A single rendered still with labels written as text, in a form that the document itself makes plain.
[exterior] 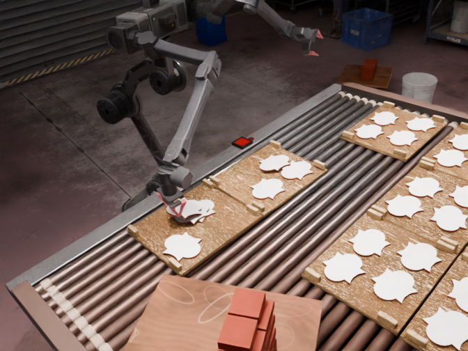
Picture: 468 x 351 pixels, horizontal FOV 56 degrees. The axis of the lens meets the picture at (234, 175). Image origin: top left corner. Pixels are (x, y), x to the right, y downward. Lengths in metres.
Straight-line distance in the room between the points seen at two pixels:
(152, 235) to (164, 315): 0.49
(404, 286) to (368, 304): 0.14
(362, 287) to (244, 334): 0.67
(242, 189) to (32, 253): 1.90
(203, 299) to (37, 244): 2.24
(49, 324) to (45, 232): 1.99
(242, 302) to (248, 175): 1.07
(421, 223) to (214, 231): 0.77
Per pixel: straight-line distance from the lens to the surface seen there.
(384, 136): 2.27
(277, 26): 2.37
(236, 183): 1.94
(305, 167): 2.00
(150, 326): 1.34
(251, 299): 0.99
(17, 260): 3.40
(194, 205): 1.79
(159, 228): 1.78
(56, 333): 1.55
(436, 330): 1.46
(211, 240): 1.68
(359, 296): 1.50
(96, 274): 1.71
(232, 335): 0.94
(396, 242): 1.69
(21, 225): 3.69
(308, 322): 1.30
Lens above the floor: 2.09
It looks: 35 degrees down
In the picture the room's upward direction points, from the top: 6 degrees counter-clockwise
